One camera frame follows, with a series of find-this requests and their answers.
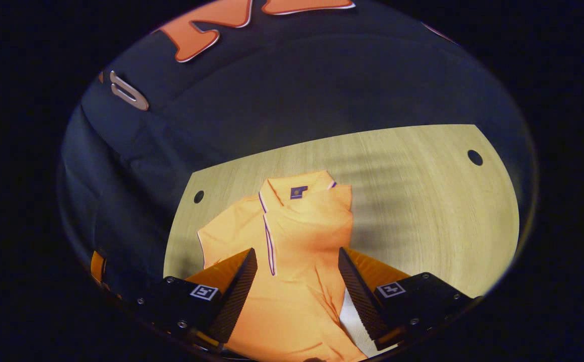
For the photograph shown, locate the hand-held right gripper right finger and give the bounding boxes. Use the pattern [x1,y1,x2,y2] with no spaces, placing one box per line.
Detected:
[338,246,476,351]

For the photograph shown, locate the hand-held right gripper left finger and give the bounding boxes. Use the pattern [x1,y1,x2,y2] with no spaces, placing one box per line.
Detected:
[133,247,259,352]

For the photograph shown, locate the orange T-shirt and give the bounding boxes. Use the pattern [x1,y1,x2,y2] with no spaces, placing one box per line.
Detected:
[197,170,368,362]

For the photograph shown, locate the black backdrop cloth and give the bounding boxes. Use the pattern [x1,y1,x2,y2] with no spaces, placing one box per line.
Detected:
[60,0,537,307]

